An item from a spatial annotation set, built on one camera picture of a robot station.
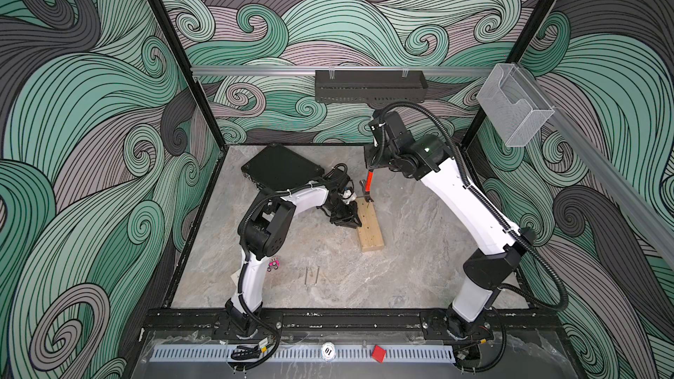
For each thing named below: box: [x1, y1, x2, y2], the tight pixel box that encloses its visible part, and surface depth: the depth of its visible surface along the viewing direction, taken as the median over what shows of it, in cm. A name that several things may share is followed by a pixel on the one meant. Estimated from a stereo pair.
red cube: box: [372, 344, 388, 364], surface depth 70 cm
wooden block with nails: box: [355, 196, 385, 252], surface depth 91 cm
